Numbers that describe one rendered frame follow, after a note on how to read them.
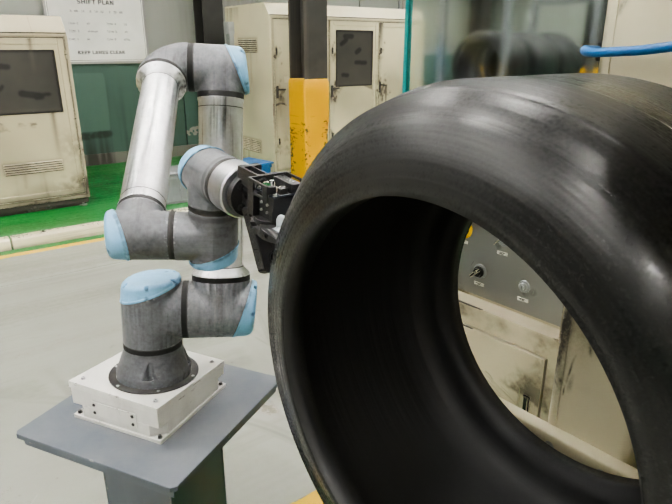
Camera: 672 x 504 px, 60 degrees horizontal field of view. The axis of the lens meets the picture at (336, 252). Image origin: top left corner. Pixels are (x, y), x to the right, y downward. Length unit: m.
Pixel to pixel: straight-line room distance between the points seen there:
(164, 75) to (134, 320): 0.59
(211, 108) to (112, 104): 7.23
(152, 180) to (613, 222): 0.91
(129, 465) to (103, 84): 7.45
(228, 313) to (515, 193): 1.14
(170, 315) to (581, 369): 0.96
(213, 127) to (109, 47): 7.20
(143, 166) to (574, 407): 0.87
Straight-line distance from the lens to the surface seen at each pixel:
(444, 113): 0.49
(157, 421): 1.52
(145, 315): 1.50
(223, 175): 0.95
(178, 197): 6.21
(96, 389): 1.61
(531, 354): 1.45
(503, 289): 1.50
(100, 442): 1.61
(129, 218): 1.08
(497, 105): 0.47
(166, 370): 1.56
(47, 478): 2.56
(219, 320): 1.49
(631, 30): 0.84
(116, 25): 8.68
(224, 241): 1.06
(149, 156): 1.21
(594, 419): 0.97
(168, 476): 1.45
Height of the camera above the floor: 1.51
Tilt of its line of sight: 19 degrees down
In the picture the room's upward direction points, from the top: straight up
